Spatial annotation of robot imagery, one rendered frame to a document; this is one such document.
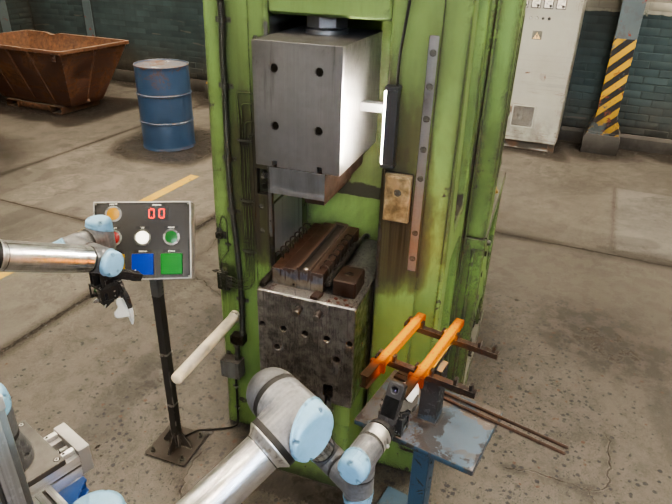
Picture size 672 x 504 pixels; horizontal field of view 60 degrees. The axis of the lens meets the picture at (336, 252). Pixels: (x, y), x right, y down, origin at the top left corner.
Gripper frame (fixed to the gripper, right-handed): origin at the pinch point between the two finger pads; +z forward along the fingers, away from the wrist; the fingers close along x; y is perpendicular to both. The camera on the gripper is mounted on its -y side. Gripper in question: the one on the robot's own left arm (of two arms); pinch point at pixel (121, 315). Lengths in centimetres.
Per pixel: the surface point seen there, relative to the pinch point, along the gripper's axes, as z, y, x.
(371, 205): -14, -103, 26
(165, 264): -7.3, -22.7, -6.0
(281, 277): -1, -51, 23
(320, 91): -69, -56, 37
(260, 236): -8, -60, 4
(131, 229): -17.9, -19.5, -19.3
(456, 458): 26, -41, 104
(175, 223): -19.6, -30.8, -9.1
